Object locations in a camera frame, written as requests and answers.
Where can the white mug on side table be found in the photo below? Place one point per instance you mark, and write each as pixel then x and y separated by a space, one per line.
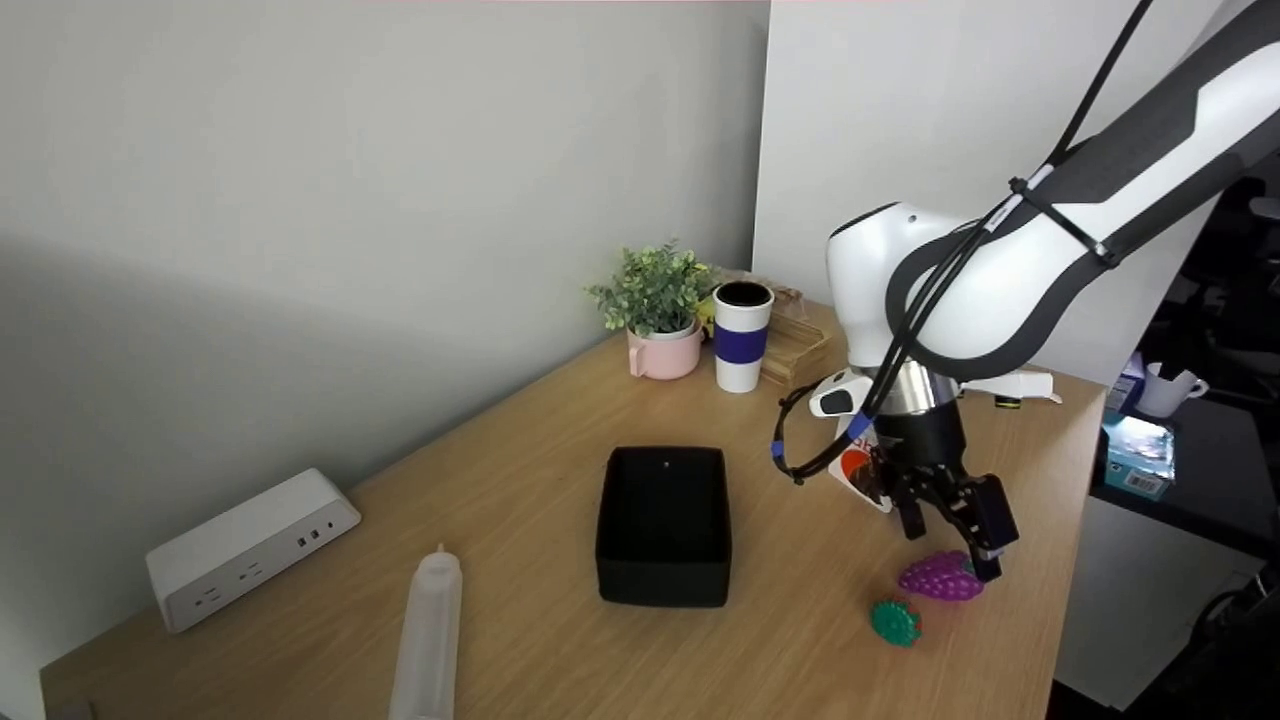
pixel 1167 388

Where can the white cup with blue band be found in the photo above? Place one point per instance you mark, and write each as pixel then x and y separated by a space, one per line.
pixel 743 334

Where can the white plastic spoon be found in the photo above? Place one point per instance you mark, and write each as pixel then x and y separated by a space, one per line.
pixel 1018 384

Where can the red toy strawberry green top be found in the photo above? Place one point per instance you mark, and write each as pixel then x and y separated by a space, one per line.
pixel 892 623

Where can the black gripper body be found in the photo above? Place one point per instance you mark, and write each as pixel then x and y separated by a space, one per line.
pixel 927 456

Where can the purple toy grapes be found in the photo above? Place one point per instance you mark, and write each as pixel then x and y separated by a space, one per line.
pixel 943 578

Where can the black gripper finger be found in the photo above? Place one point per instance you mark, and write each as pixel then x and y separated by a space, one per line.
pixel 990 526
pixel 910 514

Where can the wooden crate tray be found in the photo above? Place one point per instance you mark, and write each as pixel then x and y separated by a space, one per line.
pixel 803 341

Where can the black rectangular bowl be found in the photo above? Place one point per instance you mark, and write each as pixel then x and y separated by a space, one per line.
pixel 664 528

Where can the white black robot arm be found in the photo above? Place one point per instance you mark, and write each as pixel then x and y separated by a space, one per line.
pixel 933 302

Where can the green plant in pink pot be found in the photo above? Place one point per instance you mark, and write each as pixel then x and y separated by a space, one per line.
pixel 659 305

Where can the card stack with red picture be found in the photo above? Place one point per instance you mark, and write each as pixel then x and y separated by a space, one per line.
pixel 857 475

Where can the white translucent bottle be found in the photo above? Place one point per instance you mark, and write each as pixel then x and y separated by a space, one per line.
pixel 428 642

